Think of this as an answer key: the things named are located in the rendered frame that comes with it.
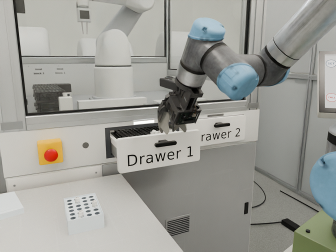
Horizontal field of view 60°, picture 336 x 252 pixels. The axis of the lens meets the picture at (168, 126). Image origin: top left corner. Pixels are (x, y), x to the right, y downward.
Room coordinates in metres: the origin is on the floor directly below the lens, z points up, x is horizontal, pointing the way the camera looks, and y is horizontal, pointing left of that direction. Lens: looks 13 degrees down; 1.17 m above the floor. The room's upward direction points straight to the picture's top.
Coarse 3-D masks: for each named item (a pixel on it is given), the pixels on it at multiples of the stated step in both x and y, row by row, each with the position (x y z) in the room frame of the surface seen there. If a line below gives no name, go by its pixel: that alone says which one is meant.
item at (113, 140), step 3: (111, 135) 1.02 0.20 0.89; (111, 138) 0.99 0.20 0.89; (114, 138) 0.98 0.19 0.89; (111, 141) 0.99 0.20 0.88; (114, 141) 0.95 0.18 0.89; (111, 144) 0.98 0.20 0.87; (114, 144) 0.95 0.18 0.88; (111, 147) 0.98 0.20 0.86; (114, 147) 0.94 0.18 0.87; (111, 150) 0.99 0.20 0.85; (114, 150) 0.95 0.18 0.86; (114, 153) 0.95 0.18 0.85
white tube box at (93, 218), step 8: (64, 200) 0.71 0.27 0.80; (72, 200) 0.71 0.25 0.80; (80, 200) 0.71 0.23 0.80; (88, 200) 0.71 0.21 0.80; (96, 200) 0.71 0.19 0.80; (64, 208) 0.70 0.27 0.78; (72, 208) 0.67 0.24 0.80; (80, 208) 0.68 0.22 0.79; (88, 208) 0.67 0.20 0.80; (96, 208) 0.67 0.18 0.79; (72, 216) 0.63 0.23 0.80; (88, 216) 0.63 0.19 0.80; (96, 216) 0.63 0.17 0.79; (72, 224) 0.61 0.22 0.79; (80, 224) 0.62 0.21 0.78; (88, 224) 0.63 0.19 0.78; (96, 224) 0.63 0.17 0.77; (72, 232) 0.61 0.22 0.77; (80, 232) 0.62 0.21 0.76
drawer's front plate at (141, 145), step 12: (168, 132) 0.93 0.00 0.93; (180, 132) 0.93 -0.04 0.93; (192, 132) 0.95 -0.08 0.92; (120, 144) 0.85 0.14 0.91; (132, 144) 0.86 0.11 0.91; (144, 144) 0.88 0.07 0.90; (180, 144) 0.93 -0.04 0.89; (192, 144) 0.95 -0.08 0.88; (120, 156) 0.85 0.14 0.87; (132, 156) 0.86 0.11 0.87; (180, 156) 0.93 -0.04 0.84; (192, 156) 0.95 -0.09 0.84; (120, 168) 0.84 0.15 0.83; (132, 168) 0.86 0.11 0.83; (144, 168) 0.88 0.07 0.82
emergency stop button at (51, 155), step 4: (44, 152) 0.85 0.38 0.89; (48, 152) 0.84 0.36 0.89; (52, 152) 0.85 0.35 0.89; (56, 152) 0.86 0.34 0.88; (44, 156) 0.84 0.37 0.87; (48, 156) 0.84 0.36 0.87; (52, 156) 0.85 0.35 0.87; (56, 156) 0.85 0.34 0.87; (48, 160) 0.84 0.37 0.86; (52, 160) 0.85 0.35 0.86
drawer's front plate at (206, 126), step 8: (200, 120) 1.13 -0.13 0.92; (208, 120) 1.15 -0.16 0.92; (216, 120) 1.17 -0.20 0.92; (224, 120) 1.18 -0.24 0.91; (232, 120) 1.20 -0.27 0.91; (240, 120) 1.22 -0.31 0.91; (192, 128) 1.12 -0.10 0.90; (200, 128) 1.13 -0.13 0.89; (208, 128) 1.15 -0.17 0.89; (216, 128) 1.17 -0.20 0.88; (224, 128) 1.18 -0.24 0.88; (232, 128) 1.20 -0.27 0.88; (240, 128) 1.22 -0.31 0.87; (200, 136) 1.13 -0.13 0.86; (216, 136) 1.17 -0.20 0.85; (224, 136) 1.18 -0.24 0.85; (232, 136) 1.20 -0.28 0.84; (240, 136) 1.22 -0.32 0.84; (200, 144) 1.13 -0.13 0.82; (208, 144) 1.15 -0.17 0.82
